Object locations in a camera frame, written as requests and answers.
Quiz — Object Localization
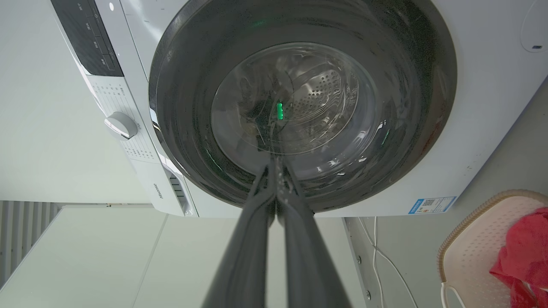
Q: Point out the black washing machine display panel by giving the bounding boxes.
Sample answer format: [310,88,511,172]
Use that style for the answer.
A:
[51,0,125,78]

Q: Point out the grey ribbed radiator panel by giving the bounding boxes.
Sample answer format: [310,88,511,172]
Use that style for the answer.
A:
[0,201,63,287]

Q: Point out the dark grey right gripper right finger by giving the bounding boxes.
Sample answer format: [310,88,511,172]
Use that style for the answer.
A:
[274,156,352,308]

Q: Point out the round dark washing machine door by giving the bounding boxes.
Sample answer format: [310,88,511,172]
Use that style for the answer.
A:
[149,0,458,213]

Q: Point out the cream perforated laundry basket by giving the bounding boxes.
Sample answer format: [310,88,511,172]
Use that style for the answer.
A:
[437,190,548,308]

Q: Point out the red garment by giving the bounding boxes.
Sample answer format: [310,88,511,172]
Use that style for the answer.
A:
[489,207,548,308]

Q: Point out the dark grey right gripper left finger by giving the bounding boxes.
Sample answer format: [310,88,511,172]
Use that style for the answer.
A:
[201,155,277,308]

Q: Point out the thin white cable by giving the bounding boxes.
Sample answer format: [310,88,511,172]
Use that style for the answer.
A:
[358,216,419,308]

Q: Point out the silver washing machine dial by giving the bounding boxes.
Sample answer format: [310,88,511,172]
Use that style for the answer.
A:
[104,112,139,141]

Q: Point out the blue energy label sticker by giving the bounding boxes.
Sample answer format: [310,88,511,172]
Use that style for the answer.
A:
[408,196,457,215]

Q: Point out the white front-load washing machine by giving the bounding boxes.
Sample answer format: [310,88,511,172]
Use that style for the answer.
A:
[51,0,548,218]

